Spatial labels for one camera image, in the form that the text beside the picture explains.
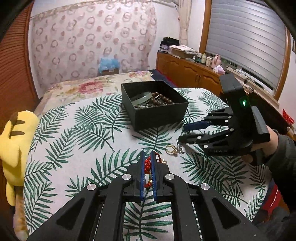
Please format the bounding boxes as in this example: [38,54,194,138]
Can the grey window blind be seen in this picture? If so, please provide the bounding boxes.
[205,0,287,90]

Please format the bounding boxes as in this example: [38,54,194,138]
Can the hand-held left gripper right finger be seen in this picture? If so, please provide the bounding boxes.
[151,150,272,241]

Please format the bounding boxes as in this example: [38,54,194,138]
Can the circle-patterned wall curtain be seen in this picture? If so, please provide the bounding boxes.
[30,0,158,90]

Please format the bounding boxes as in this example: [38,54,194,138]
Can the silver chain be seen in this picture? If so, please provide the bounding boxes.
[176,137,186,154]

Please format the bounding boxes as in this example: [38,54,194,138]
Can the row of small bottles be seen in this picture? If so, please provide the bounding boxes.
[195,53,213,67]

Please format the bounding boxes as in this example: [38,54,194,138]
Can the cardboard box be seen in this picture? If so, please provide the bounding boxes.
[170,44,197,59]

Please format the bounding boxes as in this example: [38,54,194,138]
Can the floral blanket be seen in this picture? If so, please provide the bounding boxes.
[35,71,155,116]

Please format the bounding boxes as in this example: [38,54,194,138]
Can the cream window curtain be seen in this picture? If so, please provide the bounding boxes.
[178,0,192,46]

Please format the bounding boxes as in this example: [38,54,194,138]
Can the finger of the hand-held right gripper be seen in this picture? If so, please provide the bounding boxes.
[178,128,233,156]
[183,109,234,132]

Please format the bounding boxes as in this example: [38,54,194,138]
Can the red bead bracelet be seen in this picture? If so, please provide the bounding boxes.
[143,152,167,189]

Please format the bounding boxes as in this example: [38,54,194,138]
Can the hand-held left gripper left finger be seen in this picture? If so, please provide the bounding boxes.
[26,150,146,241]

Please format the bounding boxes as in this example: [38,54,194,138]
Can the gold ring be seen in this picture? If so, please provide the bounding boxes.
[165,144,179,155]

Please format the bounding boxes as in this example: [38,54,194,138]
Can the person's right hand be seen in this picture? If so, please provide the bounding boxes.
[242,128,280,166]

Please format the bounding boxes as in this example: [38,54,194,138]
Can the wooden cabinet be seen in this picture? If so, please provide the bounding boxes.
[155,51,296,139]

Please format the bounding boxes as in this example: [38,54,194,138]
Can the brown wooden bead bracelet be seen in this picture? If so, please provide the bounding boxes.
[148,91,175,107]

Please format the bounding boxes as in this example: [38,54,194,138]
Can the green jade bangle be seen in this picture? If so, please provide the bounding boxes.
[130,91,153,105]

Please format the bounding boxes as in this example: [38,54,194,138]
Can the blue plastic bag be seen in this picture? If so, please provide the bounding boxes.
[98,57,121,73]

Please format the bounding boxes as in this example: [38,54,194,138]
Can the pile of folded clothes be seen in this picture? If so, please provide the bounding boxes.
[158,37,180,54]

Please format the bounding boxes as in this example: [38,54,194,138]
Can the person's dark clothing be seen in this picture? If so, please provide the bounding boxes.
[252,181,296,241]

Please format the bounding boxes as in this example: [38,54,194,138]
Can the yellow plush toy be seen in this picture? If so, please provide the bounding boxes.
[0,111,40,207]

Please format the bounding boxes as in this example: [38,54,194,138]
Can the navy bed sheet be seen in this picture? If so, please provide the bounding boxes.
[148,69,172,82]

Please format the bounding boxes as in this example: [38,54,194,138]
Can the person's right forearm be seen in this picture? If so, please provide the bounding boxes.
[264,131,296,186]

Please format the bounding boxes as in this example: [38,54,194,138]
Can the leaf-print tablecloth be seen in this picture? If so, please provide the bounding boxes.
[23,87,274,241]

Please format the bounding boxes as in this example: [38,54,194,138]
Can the wooden louvered wardrobe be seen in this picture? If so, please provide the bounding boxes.
[0,5,40,139]

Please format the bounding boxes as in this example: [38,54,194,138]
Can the black jewelry box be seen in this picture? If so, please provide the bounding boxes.
[121,81,189,131]

